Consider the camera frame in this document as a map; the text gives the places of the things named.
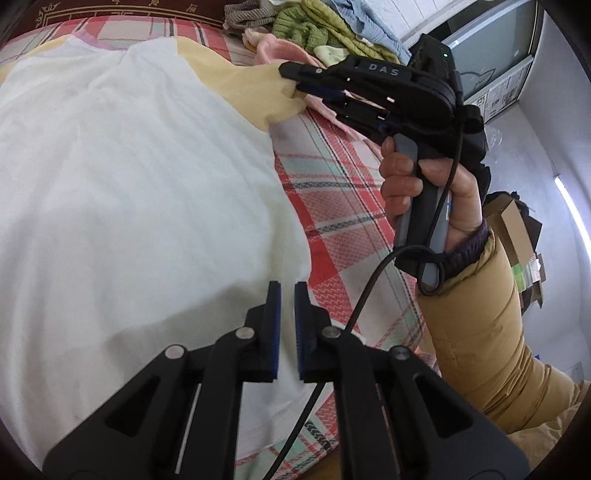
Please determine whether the person's tan jacket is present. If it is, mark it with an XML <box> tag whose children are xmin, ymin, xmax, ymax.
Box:
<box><xmin>505</xmin><ymin>401</ymin><xmax>586</xmax><ymax>472</ymax></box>

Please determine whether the green knit sweater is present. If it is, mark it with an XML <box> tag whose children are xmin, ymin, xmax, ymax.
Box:
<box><xmin>272</xmin><ymin>0</ymin><xmax>400</xmax><ymax>65</ymax></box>

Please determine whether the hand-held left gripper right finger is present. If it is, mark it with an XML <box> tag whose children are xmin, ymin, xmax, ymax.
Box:
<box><xmin>294</xmin><ymin>281</ymin><xmax>529</xmax><ymax>480</ymax></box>

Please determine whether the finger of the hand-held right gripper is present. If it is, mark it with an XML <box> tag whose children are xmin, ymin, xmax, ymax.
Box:
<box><xmin>278</xmin><ymin>55</ymin><xmax>370</xmax><ymax>88</ymax></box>
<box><xmin>294</xmin><ymin>83</ymin><xmax>399</xmax><ymax>129</ymax></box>

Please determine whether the wall notice board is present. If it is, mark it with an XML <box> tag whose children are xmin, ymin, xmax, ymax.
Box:
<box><xmin>471</xmin><ymin>62</ymin><xmax>536</xmax><ymax>121</ymax></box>

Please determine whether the person's right hand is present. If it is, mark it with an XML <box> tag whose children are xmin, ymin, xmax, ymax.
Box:
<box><xmin>379</xmin><ymin>136</ymin><xmax>489</xmax><ymax>252</ymax></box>

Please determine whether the fluorescent light tube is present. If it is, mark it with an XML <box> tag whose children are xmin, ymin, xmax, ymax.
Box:
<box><xmin>551</xmin><ymin>171</ymin><xmax>589</xmax><ymax>250</ymax></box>

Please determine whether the light blue knit sweater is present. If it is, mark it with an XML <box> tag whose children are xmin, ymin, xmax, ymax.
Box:
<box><xmin>330</xmin><ymin>0</ymin><xmax>411</xmax><ymax>58</ymax></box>

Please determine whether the open cardboard box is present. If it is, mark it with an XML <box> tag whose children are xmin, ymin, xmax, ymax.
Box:
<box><xmin>482</xmin><ymin>191</ymin><xmax>548</xmax><ymax>312</ymax></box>

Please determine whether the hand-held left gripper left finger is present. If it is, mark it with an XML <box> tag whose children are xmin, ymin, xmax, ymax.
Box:
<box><xmin>41</xmin><ymin>279</ymin><xmax>283</xmax><ymax>480</ymax></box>

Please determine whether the pink garment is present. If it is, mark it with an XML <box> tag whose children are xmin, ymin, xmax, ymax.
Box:
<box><xmin>245</xmin><ymin>28</ymin><xmax>361</xmax><ymax>134</ymax></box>

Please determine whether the white shirt with yellow sleeves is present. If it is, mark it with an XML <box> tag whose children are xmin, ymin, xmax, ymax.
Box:
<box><xmin>0</xmin><ymin>34</ymin><xmax>315</xmax><ymax>467</ymax></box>

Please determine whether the dark brown headboard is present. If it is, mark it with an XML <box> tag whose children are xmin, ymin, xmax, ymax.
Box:
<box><xmin>9</xmin><ymin>0</ymin><xmax>232</xmax><ymax>33</ymax></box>

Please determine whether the glass panel with cat drawing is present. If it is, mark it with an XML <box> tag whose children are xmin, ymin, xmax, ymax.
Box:
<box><xmin>429</xmin><ymin>0</ymin><xmax>541</xmax><ymax>100</ymax></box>

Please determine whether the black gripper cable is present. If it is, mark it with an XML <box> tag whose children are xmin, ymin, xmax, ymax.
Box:
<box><xmin>265</xmin><ymin>69</ymin><xmax>465</xmax><ymax>480</ymax></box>

